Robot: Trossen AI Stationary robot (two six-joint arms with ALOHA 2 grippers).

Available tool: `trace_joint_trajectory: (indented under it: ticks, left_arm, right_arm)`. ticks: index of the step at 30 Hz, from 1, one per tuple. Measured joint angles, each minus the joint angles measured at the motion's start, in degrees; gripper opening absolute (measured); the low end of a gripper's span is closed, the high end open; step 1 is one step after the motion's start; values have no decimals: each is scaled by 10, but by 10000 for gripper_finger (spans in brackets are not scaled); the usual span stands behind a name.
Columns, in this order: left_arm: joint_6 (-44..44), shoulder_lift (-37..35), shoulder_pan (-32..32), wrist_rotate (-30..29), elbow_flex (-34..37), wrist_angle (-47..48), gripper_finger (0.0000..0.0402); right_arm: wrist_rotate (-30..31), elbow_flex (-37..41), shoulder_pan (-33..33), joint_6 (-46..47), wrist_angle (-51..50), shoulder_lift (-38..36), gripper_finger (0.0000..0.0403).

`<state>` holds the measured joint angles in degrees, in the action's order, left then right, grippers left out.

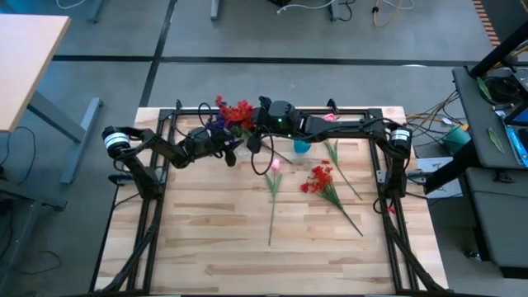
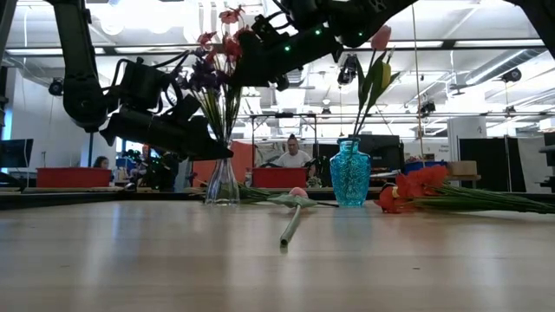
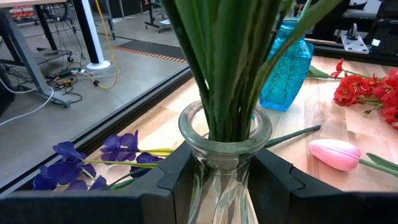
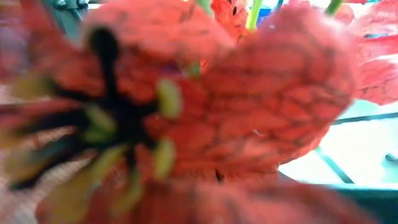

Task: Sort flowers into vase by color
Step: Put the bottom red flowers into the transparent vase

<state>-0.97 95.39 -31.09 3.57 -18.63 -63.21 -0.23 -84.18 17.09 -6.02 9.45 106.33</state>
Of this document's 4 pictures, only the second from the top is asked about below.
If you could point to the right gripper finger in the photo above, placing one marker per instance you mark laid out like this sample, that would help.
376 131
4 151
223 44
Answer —
249 73
248 45

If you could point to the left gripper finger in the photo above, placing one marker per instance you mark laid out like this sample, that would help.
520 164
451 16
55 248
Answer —
212 152
215 138

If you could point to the red artificial flower bunch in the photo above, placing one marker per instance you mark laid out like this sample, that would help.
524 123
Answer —
233 47
425 180

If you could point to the clear glass vase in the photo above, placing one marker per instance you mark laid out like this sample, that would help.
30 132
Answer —
222 186

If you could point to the pink artificial tulip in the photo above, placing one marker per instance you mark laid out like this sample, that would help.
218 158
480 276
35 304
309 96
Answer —
299 193
381 38

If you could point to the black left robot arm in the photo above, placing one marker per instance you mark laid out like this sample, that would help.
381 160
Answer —
80 65

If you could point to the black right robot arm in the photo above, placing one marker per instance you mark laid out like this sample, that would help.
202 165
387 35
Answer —
368 17

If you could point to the blue glass vase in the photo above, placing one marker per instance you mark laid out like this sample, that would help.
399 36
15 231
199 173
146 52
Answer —
350 177

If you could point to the orange partition panel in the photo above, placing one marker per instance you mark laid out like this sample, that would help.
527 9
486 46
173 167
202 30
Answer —
243 160

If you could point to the dark background robot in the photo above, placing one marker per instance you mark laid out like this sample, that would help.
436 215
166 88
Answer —
162 173

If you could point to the red plastic bin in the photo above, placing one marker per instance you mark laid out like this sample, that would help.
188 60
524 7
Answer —
279 177
73 177

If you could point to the thin hanging pole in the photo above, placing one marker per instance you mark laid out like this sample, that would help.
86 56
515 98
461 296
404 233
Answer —
417 86

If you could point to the black monitor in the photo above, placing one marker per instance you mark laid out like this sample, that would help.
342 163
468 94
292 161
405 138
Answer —
383 151

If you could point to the dark computer monitor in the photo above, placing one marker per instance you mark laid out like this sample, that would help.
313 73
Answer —
15 152

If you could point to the blue plastic bin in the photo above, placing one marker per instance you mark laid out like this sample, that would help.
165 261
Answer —
412 165

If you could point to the white pillar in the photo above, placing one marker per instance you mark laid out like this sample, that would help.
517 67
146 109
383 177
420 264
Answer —
466 138

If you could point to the brown cardboard box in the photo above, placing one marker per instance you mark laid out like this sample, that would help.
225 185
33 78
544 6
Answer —
462 168

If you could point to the wooden work table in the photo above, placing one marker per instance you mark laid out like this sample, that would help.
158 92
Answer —
466 177

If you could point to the black partition panel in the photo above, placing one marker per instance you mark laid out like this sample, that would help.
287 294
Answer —
494 164

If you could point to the black equipment stand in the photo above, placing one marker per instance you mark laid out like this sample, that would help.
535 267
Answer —
550 160

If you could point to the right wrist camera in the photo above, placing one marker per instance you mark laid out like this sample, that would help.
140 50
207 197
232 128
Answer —
266 29

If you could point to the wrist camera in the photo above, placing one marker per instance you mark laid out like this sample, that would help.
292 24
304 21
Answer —
186 108
266 29

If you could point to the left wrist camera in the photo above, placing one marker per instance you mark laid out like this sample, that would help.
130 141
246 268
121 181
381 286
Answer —
186 108

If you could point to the black frame workstation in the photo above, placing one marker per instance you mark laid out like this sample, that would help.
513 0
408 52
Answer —
91 151
284 115

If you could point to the black ceiling camera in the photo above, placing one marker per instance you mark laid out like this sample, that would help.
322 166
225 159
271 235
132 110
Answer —
428 108
55 86
347 73
511 75

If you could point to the black aluminium table frame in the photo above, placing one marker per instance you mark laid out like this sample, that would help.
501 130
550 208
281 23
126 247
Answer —
86 201

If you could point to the silver ceiling duct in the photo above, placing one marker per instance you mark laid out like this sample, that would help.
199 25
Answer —
481 73

